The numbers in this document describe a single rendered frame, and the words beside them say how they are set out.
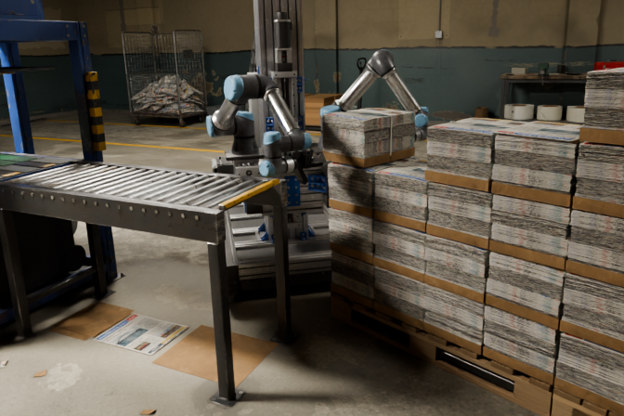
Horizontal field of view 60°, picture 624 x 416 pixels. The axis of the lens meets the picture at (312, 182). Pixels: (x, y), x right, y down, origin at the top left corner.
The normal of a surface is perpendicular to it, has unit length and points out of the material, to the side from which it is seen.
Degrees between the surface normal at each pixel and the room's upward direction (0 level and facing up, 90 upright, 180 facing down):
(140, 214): 90
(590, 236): 90
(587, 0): 90
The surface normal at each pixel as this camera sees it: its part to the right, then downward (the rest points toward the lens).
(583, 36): -0.43, 0.23
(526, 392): -0.73, 0.18
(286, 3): 0.20, 0.24
